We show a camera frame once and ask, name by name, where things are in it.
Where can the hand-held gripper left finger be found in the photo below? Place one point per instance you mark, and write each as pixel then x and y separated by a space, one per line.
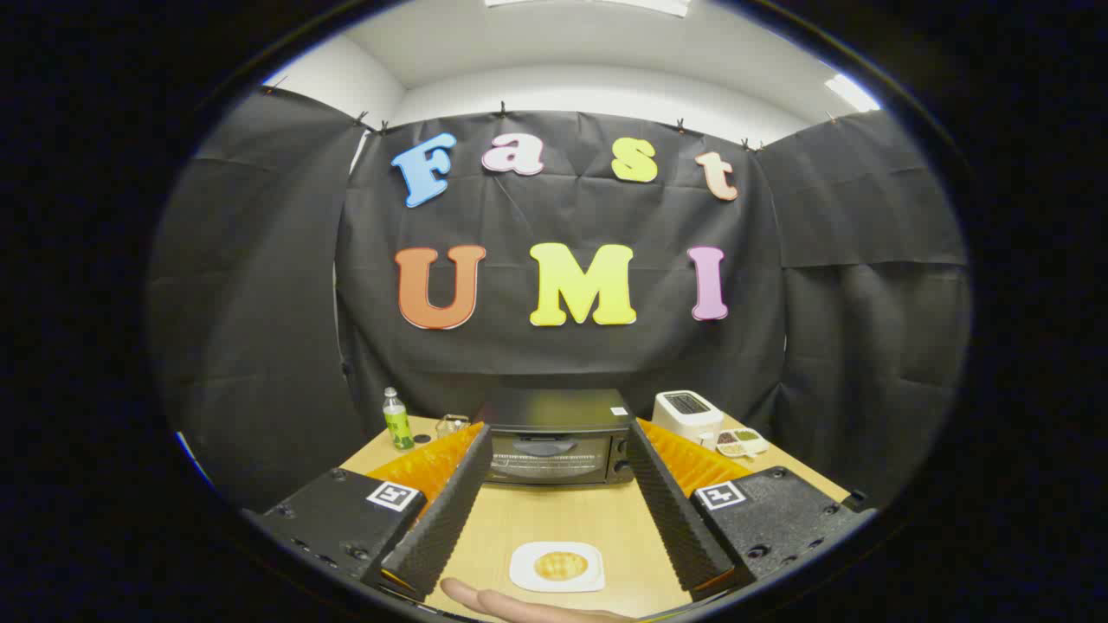
pixel 450 519

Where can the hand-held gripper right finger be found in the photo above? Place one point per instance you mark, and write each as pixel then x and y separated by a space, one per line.
pixel 671 519

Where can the golden bread bun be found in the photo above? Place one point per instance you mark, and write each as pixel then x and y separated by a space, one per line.
pixel 561 566

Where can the black toaster oven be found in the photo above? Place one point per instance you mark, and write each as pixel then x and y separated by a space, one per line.
pixel 554 411

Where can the white pop-up toaster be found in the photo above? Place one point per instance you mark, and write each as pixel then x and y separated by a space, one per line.
pixel 684 424

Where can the white square plate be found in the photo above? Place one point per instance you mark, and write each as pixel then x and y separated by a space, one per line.
pixel 519 564

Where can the small glass jar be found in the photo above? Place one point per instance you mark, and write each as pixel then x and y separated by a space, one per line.
pixel 450 426

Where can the green label drink bottle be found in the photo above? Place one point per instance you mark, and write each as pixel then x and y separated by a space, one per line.
pixel 398 428

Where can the white divided snack tray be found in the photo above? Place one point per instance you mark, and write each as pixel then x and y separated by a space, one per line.
pixel 744 443

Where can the black backdrop cloth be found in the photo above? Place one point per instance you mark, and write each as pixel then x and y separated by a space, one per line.
pixel 606 363

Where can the rectangular ceiling light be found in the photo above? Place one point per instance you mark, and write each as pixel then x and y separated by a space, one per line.
pixel 853 93

